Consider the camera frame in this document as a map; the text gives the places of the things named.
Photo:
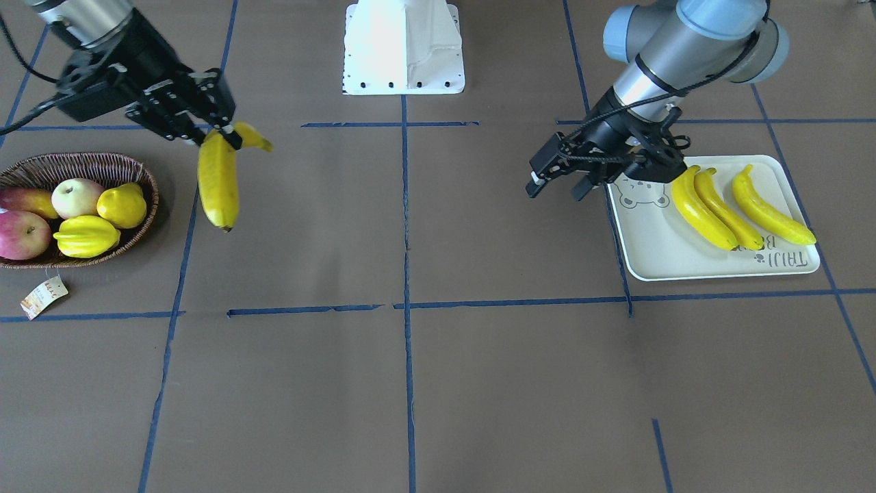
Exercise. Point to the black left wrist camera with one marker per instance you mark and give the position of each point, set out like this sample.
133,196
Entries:
660,157

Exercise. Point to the pale green apple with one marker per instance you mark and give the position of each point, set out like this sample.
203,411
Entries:
77,197

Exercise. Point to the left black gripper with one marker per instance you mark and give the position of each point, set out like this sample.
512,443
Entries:
605,123

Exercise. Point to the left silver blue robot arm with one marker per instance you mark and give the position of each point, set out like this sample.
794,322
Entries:
669,48

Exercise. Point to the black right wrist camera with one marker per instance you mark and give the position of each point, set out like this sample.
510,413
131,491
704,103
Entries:
87,91

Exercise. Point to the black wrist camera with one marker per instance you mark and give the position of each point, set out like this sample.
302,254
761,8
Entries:
87,91
660,157

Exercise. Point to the yellow pear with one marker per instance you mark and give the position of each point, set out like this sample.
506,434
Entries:
123,206

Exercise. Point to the white bear tray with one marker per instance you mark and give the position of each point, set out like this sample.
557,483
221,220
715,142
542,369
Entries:
659,245

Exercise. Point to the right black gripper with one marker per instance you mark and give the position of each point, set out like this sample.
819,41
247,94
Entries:
134,53

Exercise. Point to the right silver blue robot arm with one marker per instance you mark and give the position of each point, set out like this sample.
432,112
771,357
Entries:
84,25

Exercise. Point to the red apple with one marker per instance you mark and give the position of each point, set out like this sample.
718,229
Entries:
24,235

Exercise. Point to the dark purple mango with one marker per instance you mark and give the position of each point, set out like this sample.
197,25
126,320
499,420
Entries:
34,200

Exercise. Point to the paper basket tag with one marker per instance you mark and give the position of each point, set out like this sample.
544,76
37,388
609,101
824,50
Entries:
43,296

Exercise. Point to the brown wicker basket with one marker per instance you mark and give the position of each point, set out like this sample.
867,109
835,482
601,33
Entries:
108,169

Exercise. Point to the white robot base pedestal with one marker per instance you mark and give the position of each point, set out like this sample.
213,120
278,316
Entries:
402,47

